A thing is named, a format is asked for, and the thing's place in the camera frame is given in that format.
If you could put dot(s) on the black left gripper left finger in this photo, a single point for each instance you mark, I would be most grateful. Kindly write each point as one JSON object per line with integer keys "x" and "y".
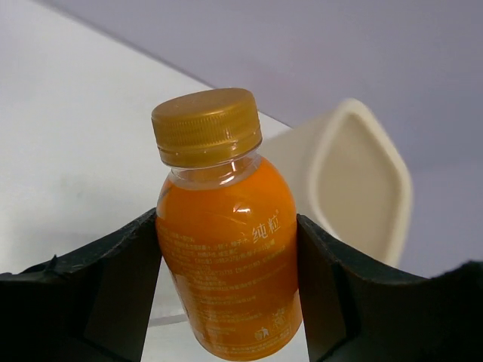
{"x": 92, "y": 304}

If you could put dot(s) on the beige plastic bin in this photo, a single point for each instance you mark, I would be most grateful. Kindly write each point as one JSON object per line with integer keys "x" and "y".
{"x": 347, "y": 176}

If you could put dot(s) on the orange juice bottle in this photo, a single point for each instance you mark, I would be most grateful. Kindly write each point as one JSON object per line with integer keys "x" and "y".
{"x": 226, "y": 223}

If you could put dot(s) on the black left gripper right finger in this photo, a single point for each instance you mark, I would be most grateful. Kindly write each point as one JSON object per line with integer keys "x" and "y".
{"x": 356, "y": 308}

